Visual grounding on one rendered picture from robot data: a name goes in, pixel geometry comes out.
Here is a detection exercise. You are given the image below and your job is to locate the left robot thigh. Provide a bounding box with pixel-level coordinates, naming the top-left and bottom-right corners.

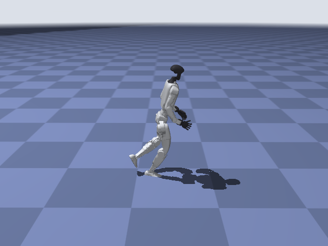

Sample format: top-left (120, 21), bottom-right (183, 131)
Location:
top-left (152, 114), bottom-right (167, 146)

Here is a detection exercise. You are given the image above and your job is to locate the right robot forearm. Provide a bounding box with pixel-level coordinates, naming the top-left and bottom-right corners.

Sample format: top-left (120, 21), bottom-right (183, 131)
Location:
top-left (166, 107), bottom-right (181, 125)

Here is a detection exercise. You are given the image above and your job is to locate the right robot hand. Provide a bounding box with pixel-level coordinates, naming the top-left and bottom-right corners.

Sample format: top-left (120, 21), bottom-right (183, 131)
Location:
top-left (177, 119), bottom-right (192, 130)

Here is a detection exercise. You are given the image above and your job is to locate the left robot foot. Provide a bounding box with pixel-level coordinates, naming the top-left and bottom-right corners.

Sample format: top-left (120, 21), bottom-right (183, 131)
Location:
top-left (129, 154), bottom-right (137, 168)

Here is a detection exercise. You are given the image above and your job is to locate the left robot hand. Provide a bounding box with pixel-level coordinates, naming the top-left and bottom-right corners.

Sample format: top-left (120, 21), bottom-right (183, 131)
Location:
top-left (174, 106), bottom-right (187, 120)

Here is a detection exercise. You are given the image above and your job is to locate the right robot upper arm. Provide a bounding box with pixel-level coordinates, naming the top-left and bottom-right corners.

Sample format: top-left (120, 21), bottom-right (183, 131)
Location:
top-left (165, 86), bottom-right (179, 110)

